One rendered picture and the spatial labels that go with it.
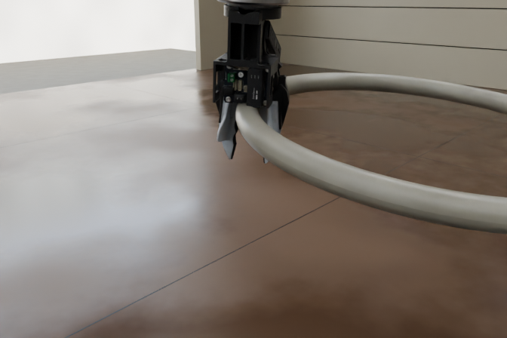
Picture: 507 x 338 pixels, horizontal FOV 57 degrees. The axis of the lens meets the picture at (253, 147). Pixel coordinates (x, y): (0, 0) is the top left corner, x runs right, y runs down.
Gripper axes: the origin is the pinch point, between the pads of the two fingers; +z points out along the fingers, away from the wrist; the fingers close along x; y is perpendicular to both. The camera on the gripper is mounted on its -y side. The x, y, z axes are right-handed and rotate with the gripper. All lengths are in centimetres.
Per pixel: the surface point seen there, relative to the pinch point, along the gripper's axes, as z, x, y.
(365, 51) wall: 92, 41, -688
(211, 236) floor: 100, -42, -128
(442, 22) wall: 36, 135, -629
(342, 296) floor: 94, 21, -92
